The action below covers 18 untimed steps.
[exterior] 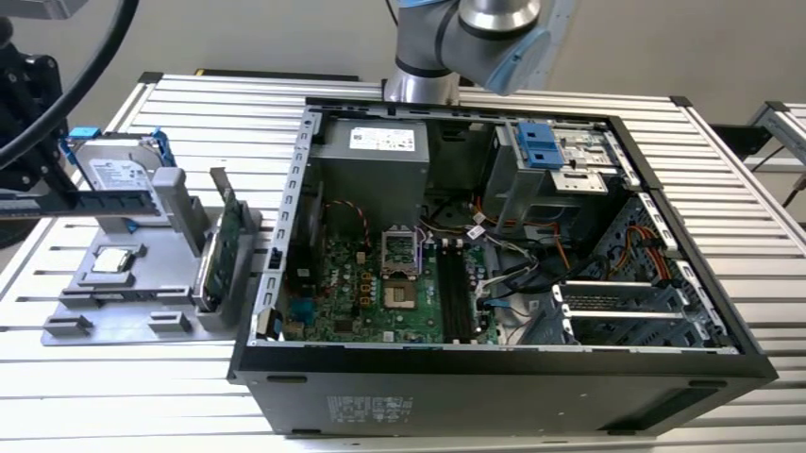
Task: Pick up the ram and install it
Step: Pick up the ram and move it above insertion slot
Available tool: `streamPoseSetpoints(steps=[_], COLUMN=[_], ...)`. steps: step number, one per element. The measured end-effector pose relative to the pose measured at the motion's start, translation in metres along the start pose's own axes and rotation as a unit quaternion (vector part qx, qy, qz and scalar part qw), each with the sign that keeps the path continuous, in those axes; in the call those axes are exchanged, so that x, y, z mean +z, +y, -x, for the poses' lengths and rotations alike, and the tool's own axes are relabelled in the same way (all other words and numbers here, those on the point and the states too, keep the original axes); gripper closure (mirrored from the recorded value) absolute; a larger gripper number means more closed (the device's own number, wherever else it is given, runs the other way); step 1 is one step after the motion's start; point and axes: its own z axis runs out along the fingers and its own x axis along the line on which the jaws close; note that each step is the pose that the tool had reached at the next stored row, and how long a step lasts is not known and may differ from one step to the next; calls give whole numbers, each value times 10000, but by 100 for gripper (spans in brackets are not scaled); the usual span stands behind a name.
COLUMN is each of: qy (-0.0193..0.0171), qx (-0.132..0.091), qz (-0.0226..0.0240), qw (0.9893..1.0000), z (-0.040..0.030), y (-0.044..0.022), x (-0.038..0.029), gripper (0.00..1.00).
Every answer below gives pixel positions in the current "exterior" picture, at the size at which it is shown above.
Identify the black internal cable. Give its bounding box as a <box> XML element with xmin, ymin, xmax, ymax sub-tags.
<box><xmin>488</xmin><ymin>238</ymin><xmax>610</xmax><ymax>306</ymax></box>

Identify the twisted coloured fan wire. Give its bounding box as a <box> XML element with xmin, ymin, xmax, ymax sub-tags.
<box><xmin>323</xmin><ymin>199</ymin><xmax>374</xmax><ymax>250</ymax></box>

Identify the black case fan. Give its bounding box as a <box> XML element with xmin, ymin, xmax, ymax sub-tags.
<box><xmin>290</xmin><ymin>181</ymin><xmax>327</xmax><ymax>287</ymax></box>

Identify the black round stand base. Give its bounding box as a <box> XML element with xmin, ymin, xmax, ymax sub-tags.
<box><xmin>0</xmin><ymin>217</ymin><xmax>38</xmax><ymax>250</ymax></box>

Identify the silver CPU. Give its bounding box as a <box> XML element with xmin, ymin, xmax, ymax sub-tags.
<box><xmin>91</xmin><ymin>247</ymin><xmax>134</xmax><ymax>275</ymax></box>

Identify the silver drive cage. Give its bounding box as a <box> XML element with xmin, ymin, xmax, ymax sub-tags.
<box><xmin>482</xmin><ymin>120</ymin><xmax>638</xmax><ymax>240</ymax></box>

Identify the grey parts rack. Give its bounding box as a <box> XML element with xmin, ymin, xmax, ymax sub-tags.
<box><xmin>41</xmin><ymin>167</ymin><xmax>266</xmax><ymax>348</ymax></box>

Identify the aluminium side table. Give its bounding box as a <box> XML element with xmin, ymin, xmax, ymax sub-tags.
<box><xmin>709</xmin><ymin>99</ymin><xmax>806</xmax><ymax>172</ymax></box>

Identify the CPU socket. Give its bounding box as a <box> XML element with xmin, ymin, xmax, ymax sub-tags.
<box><xmin>382</xmin><ymin>277</ymin><xmax>424</xmax><ymax>311</ymax></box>

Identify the blue plastic bay latch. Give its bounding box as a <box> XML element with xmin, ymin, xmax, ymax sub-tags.
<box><xmin>513</xmin><ymin>120</ymin><xmax>565</xmax><ymax>169</ymax></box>

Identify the green motherboard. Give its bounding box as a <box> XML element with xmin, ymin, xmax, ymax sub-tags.
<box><xmin>281</xmin><ymin>234</ymin><xmax>505</xmax><ymax>346</ymax></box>

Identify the RAM stick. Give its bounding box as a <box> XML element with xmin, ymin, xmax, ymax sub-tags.
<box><xmin>61</xmin><ymin>289</ymin><xmax>191</xmax><ymax>304</ymax></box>
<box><xmin>0</xmin><ymin>188</ymin><xmax>158</xmax><ymax>219</ymax></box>

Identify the orange red yellow wire bundle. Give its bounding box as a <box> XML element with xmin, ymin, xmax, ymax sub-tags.
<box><xmin>620</xmin><ymin>224</ymin><xmax>677</xmax><ymax>290</ymax></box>

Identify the metal socket cover frame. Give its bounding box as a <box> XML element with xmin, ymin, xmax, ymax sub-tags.
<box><xmin>381</xmin><ymin>224</ymin><xmax>422</xmax><ymax>277</ymax></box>

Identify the hard disk in blue carrier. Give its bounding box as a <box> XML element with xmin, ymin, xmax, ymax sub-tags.
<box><xmin>57</xmin><ymin>125</ymin><xmax>179</xmax><ymax>235</ymax></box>

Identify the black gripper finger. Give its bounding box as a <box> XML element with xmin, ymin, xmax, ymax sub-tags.
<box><xmin>34</xmin><ymin>136</ymin><xmax>81</xmax><ymax>213</ymax></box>

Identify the black PC case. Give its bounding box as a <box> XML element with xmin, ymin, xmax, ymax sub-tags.
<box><xmin>225</xmin><ymin>95</ymin><xmax>783</xmax><ymax>438</ymax></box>

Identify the grey power supply unit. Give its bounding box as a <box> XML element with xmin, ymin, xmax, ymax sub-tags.
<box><xmin>310</xmin><ymin>117</ymin><xmax>436</xmax><ymax>230</ymax></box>

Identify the silver disk bay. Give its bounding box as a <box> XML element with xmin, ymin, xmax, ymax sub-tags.
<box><xmin>521</xmin><ymin>278</ymin><xmax>726</xmax><ymax>349</ymax></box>

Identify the green graphics card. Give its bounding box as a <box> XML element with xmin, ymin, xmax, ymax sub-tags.
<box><xmin>191</xmin><ymin>166</ymin><xmax>253</xmax><ymax>313</ymax></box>

